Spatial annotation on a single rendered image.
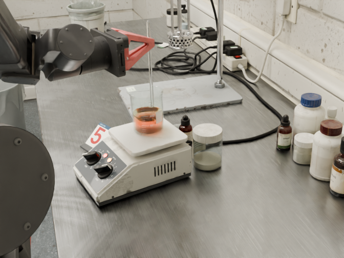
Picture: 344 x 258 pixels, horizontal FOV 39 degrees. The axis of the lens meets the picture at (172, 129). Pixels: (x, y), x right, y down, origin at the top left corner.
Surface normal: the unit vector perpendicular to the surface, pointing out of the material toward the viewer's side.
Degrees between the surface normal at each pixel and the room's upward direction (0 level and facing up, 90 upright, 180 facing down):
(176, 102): 0
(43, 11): 90
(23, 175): 84
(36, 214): 84
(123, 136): 0
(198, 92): 0
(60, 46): 58
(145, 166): 90
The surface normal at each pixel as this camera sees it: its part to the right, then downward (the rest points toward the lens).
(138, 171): 0.50, 0.37
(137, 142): -0.03, -0.89
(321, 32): -0.96, 0.15
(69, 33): 0.45, -0.18
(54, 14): 0.29, 0.42
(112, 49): -0.84, 0.26
